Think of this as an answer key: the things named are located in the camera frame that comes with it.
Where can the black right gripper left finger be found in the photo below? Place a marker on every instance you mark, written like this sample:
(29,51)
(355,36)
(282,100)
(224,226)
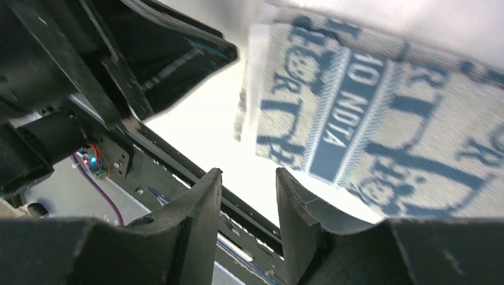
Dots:
(173,245)

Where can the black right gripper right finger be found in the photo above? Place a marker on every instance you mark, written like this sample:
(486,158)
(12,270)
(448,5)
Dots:
(324,245)

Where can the blue patterned towel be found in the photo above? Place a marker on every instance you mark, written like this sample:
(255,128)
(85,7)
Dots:
(407,129)

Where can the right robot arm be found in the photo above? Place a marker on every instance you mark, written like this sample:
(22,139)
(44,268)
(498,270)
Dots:
(129,60)

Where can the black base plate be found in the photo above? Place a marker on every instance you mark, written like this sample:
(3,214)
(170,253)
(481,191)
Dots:
(152,173)

